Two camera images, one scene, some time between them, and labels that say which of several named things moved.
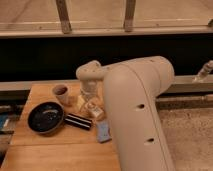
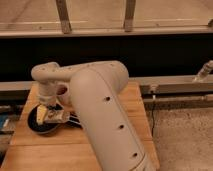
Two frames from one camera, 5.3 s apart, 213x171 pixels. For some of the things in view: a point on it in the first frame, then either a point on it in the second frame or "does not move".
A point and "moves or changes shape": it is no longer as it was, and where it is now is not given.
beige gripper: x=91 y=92 to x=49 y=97
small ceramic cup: x=60 y=91 does not move
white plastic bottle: x=94 y=108 moves or changes shape
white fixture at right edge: x=204 y=71 does not move
